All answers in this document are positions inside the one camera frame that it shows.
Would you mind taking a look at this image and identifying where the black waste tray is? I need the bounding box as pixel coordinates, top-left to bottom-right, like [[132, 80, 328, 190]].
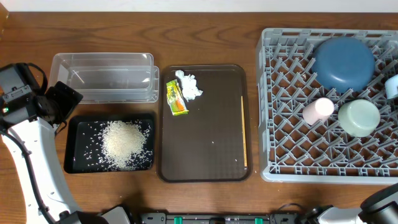
[[63, 113, 155, 174]]

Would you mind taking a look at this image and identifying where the white tissue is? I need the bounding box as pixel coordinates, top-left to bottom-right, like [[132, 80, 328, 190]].
[[175, 70, 203, 101]]

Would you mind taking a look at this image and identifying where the light blue saucer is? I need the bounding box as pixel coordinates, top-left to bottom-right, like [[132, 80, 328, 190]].
[[384, 75, 398, 100]]

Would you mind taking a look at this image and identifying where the wooden chopstick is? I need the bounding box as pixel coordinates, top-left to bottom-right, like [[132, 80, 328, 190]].
[[241, 96, 248, 169]]

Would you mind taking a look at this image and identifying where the pile of white rice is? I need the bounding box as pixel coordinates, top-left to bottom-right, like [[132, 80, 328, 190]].
[[103, 121, 144, 168]]

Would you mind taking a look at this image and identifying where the clear plastic bin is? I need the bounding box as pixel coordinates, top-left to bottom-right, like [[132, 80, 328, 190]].
[[49, 52, 159, 104]]

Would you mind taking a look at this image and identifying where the green yellow snack wrapper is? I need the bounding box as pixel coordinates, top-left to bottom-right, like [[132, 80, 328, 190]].
[[166, 80, 189, 116]]

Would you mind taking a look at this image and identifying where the dark blue plate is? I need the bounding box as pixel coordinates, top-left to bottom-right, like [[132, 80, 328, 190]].
[[312, 37, 375, 93]]

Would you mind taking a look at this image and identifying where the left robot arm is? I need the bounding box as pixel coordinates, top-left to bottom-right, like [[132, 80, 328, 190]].
[[1, 63, 132, 224]]

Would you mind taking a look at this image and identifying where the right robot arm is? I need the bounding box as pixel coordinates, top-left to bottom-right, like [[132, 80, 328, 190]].
[[295, 184, 397, 224]]

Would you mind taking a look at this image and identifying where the grey dishwasher rack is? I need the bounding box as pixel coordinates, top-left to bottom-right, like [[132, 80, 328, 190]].
[[256, 28, 397, 185]]

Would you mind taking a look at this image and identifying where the brown serving tray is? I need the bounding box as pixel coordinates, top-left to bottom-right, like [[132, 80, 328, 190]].
[[157, 65, 252, 183]]

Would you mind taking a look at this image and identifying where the mint green bowl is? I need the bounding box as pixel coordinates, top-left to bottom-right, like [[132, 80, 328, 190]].
[[338, 100, 381, 138]]

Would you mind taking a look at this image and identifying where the pink white cup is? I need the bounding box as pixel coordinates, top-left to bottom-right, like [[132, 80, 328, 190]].
[[302, 98, 335, 125]]

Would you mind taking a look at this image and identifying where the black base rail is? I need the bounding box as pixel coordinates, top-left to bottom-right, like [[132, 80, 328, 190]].
[[139, 212, 300, 224]]

